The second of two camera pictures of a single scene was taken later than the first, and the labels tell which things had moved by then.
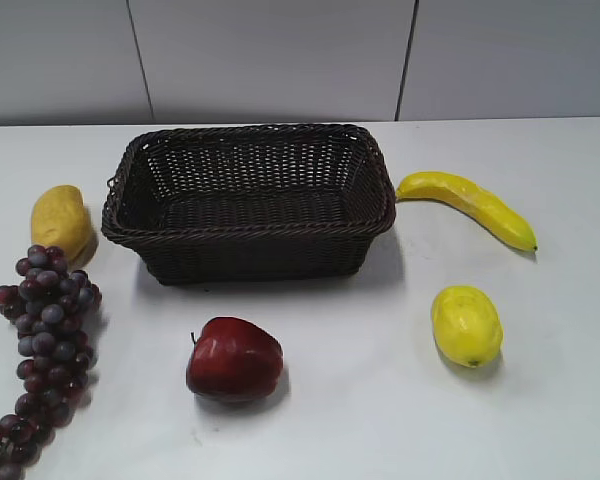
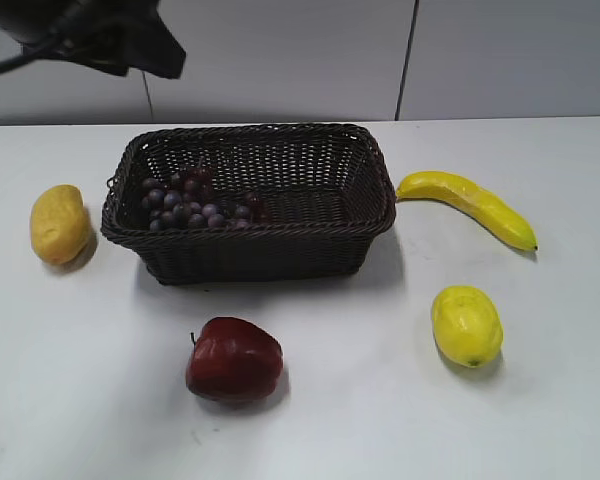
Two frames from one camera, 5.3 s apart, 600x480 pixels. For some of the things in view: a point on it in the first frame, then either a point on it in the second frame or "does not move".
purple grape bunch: [53, 307] → [188, 198]
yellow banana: [472, 198] does not move
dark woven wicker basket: [246, 203] does not move
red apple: [233, 360] does not move
